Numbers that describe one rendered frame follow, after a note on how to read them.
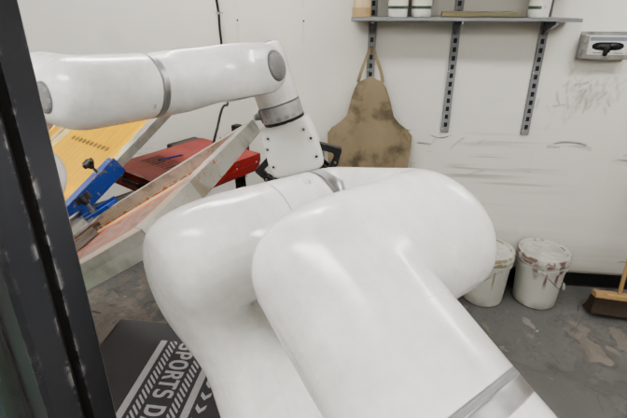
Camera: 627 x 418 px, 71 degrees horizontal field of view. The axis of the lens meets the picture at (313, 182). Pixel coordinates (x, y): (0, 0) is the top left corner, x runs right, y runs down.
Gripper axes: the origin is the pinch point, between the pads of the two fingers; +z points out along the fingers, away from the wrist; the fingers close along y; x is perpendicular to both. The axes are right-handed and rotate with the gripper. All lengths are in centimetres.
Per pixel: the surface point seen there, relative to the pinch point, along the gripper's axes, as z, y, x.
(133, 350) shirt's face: 37, -64, 10
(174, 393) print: 42, -47, -2
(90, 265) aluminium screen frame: -8.4, -25.0, -29.2
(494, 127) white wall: 63, 74, 200
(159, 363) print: 40, -55, 7
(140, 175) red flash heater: 11, -97, 97
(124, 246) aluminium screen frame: -10.0, -18.7, -29.2
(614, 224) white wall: 147, 137, 200
